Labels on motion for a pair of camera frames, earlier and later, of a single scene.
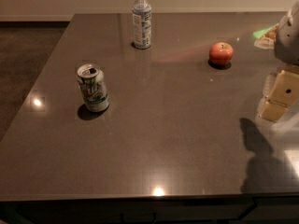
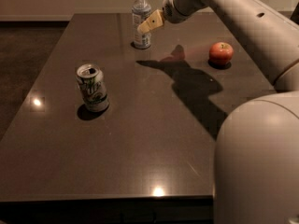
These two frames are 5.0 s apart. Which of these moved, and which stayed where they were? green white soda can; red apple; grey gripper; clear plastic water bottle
Moved: grey gripper
Stayed: clear plastic water bottle; green white soda can; red apple
